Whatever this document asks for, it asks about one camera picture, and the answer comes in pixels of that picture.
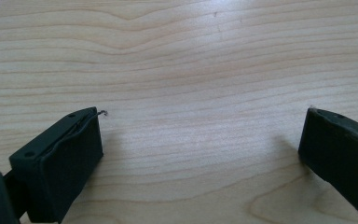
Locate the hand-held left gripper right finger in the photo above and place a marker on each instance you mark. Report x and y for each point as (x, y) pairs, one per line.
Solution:
(338, 149)

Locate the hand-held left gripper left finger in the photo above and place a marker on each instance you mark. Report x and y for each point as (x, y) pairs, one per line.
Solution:
(59, 168)

